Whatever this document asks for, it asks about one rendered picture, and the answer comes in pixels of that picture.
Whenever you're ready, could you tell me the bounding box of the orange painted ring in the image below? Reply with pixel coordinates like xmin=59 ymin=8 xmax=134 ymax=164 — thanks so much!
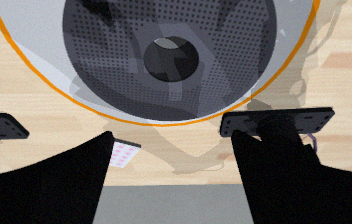
xmin=0 ymin=0 xmax=321 ymax=127

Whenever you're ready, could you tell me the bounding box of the white flat disc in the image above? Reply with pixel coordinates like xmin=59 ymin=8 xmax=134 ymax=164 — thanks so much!
xmin=0 ymin=0 xmax=314 ymax=124

